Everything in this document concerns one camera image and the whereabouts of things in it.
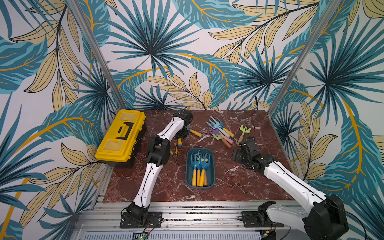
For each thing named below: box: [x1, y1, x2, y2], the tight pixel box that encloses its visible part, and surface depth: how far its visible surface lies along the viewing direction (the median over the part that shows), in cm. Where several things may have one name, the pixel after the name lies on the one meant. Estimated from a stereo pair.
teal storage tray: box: [185, 148, 215, 189], surface depth 90 cm
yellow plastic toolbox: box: [95, 109, 147, 167], surface depth 87 cm
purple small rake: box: [209, 127, 234, 144], surface depth 108 cm
